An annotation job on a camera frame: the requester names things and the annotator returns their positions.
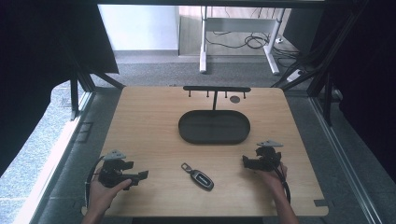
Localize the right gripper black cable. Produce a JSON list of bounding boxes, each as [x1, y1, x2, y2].
[[272, 161, 292, 205]]

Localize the black curtain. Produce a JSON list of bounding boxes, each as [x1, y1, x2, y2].
[[311, 0, 396, 185], [0, 0, 120, 176]]

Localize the grey floor outlet cover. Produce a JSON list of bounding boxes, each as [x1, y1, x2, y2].
[[74, 121, 94, 144]]

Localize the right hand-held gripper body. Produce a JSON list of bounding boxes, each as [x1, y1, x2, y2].
[[255, 139, 285, 173]]

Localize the white power strip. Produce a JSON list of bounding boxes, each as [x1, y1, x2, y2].
[[286, 68, 305, 84]]

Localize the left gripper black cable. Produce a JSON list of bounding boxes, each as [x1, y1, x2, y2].
[[84, 155, 106, 209]]

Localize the white desk frame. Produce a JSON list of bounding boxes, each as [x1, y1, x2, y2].
[[198, 6, 287, 76]]

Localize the person's right hand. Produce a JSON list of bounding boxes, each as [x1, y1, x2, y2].
[[255, 161, 289, 196]]

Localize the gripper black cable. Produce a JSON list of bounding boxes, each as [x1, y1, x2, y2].
[[272, 161, 292, 205], [84, 155, 106, 209]]

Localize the black metal stand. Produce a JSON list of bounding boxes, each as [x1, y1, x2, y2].
[[270, 0, 372, 127], [68, 69, 126, 121]]

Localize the black key rack with tray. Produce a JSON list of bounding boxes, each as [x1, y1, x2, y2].
[[177, 85, 252, 146]]

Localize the person's left hand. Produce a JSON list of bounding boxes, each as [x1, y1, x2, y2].
[[87, 178, 133, 217]]

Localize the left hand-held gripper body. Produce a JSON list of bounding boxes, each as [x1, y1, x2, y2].
[[98, 149, 135, 189]]

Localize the black floor cables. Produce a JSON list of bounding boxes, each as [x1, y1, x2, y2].
[[205, 7, 302, 68]]

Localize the black car key fob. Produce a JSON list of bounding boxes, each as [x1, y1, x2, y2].
[[180, 161, 215, 192]]

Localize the dark cabinet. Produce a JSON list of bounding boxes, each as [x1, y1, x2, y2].
[[282, 7, 326, 54]]

